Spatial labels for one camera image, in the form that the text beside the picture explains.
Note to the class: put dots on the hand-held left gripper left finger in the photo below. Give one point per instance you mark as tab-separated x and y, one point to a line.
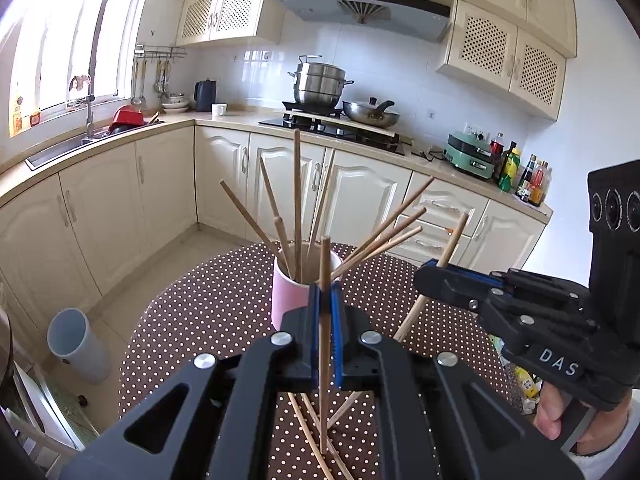
315	340

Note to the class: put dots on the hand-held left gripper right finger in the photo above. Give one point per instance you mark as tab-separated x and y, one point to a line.
336	340

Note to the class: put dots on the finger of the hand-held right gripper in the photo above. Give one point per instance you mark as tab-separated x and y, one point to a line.
475	272
445	285

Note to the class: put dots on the long wooden chopstick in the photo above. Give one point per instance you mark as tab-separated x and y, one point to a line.
456	232
325	270

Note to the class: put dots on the pink cup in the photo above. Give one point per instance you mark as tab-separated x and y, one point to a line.
290	300

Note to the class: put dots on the pile of wooden chopsticks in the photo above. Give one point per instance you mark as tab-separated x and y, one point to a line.
345	408

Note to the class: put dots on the bunch of wooden chopsticks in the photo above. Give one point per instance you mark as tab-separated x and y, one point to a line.
297	200

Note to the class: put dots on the person's right hand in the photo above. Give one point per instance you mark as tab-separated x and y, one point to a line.
550	412

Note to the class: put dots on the yellow packet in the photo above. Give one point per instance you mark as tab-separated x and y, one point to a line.
526	385

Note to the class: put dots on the red sauce bottle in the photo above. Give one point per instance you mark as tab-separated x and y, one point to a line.
537	187

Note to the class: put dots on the dark sauce bottle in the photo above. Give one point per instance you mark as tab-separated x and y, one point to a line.
526	180

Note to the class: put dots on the yellow green bottle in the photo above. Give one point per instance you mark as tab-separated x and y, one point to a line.
510	170

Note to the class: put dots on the brown polka dot tablecloth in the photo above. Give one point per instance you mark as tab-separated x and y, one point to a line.
210	310

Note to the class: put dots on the green electric grill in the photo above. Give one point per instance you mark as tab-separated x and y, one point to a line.
467	157

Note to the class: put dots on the clear bottle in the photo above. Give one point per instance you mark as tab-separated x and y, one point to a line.
548	180

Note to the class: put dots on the dark red capped bottle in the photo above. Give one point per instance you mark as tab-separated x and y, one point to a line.
497	152

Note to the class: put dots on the steel wok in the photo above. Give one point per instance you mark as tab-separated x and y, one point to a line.
370	117

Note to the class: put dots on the black gas stove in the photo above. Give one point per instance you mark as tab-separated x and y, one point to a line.
325	130

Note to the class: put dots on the cream kitchen base cabinets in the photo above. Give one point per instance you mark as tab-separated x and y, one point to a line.
165	185

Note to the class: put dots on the grey trash bin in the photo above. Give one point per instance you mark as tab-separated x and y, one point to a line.
80	350

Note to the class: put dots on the beige kitchen countertop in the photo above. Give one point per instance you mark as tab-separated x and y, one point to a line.
225	120

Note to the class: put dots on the steel steamer pot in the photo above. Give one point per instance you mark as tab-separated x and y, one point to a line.
320	82

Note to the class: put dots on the white mug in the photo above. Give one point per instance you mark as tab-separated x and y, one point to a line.
219	110

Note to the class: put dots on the black electric kettle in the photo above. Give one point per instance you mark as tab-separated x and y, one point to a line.
205	96

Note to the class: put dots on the stack of white dishes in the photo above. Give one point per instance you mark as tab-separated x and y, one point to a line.
176	104

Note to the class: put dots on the steel range hood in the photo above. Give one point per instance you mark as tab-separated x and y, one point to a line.
360	7

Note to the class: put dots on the red bowl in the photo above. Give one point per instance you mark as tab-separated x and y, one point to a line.
127	117

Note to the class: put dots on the steel kitchen sink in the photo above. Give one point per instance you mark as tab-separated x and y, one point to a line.
60	152

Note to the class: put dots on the steel kitchen faucet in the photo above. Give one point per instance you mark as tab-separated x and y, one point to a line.
89	110

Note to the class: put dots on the orange bottle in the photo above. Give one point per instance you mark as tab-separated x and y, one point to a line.
19	110

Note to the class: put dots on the kitchen window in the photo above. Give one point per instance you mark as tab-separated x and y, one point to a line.
60	35

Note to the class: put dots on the white wall socket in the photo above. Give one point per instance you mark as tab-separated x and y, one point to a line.
475	128

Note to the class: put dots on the wall utensil rail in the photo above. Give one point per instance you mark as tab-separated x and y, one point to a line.
160	52

